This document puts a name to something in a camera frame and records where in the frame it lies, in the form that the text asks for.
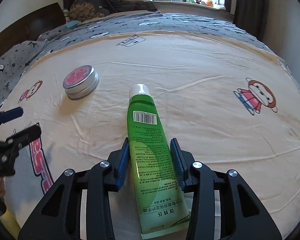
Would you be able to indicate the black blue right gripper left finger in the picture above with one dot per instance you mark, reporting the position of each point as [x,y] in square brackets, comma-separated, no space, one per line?
[57,215]

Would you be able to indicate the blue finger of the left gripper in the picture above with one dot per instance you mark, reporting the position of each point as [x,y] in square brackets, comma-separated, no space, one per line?
[10,115]

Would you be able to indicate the green hand cream tube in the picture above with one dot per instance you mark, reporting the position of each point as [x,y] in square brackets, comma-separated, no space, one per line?
[161,204]

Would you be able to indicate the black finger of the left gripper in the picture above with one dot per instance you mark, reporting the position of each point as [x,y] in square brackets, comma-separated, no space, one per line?
[25,137]

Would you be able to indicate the dark wooden headboard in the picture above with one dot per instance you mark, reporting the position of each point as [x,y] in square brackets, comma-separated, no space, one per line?
[31,26]

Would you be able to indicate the right dark curtain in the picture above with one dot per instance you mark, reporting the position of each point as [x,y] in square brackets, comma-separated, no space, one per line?
[251,16]

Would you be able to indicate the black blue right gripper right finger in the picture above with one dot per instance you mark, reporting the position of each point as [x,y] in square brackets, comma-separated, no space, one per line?
[243,216]

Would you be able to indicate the beige cartoon blanket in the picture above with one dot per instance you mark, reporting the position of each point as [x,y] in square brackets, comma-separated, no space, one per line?
[230,104]

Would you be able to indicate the brown patterned cushion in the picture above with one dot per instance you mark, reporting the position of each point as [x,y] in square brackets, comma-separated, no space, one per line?
[83,10]

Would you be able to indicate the orange plush toy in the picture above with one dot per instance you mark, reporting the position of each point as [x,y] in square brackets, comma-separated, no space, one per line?
[209,3]

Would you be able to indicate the grey patterned bed sheet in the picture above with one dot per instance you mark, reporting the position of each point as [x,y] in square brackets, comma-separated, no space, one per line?
[19,59]

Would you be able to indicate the pink lid metal tin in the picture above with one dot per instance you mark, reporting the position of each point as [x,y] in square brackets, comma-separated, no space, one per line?
[80,82]

